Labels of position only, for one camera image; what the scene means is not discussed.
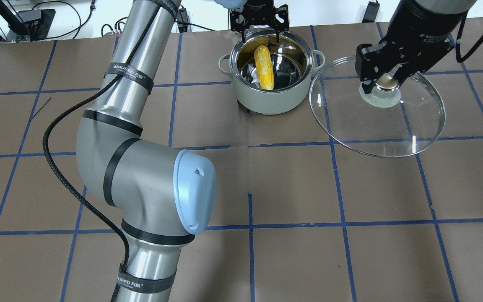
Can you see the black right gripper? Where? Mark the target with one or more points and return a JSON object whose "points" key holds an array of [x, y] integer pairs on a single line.
{"points": [[421, 45]]}

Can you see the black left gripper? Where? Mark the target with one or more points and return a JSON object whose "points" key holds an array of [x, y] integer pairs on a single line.
{"points": [[259, 16]]}

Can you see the yellow corn cob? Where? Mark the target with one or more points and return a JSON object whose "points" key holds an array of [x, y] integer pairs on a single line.
{"points": [[264, 67]]}

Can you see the glass pot lid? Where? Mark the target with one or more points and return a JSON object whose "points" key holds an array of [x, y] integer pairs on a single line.
{"points": [[390, 121]]}

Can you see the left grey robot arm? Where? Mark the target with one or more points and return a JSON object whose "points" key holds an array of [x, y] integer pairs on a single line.
{"points": [[167, 195]]}

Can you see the pale green steel pot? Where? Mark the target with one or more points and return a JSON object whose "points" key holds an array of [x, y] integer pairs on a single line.
{"points": [[294, 64]]}

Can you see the black power brick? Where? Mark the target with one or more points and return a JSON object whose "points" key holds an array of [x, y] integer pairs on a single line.
{"points": [[371, 12]]}

